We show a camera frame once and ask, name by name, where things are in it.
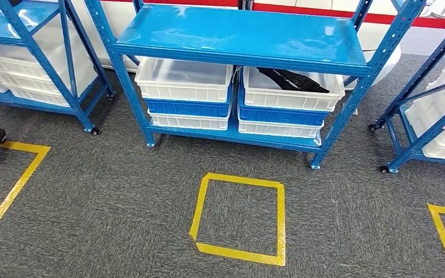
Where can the white car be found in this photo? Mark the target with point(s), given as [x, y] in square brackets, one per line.
[372, 38]

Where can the blue steel shelving rack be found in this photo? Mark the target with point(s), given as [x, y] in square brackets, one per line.
[42, 15]
[437, 132]
[245, 34]

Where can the black plastic trim part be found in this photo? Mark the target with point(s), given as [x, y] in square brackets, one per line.
[295, 82]

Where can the red barrier belt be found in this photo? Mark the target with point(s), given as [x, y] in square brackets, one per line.
[303, 10]

